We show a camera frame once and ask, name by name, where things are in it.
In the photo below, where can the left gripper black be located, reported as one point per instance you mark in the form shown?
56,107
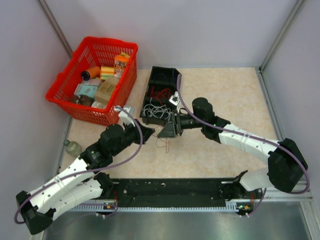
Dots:
146,132

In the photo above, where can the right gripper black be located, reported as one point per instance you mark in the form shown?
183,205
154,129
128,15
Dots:
169,131

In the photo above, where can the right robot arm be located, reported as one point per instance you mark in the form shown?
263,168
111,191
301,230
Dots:
285,164

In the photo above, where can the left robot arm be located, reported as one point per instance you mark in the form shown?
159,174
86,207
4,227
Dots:
82,180

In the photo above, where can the black three-compartment tray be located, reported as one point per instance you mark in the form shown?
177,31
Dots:
156,108

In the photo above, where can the white cup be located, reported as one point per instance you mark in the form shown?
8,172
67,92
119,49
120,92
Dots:
98,105

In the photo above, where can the brown cardboard box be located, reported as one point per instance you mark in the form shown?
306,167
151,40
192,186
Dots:
105,90

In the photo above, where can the dark brown round item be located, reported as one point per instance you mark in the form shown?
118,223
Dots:
82,100

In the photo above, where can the pink packet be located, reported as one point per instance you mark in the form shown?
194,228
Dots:
93,82

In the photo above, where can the yellow green sponge pack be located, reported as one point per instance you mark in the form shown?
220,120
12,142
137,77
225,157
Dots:
106,72

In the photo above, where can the orange snack box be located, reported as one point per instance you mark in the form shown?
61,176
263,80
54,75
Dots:
120,62

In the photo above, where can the teal packet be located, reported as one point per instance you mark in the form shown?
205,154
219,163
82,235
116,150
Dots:
87,90

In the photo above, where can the orange bottle black cap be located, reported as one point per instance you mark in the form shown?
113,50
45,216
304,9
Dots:
90,73

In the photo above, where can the red plastic basket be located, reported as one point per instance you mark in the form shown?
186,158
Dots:
91,52

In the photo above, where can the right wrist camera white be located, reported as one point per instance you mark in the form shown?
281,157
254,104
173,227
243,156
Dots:
176,101

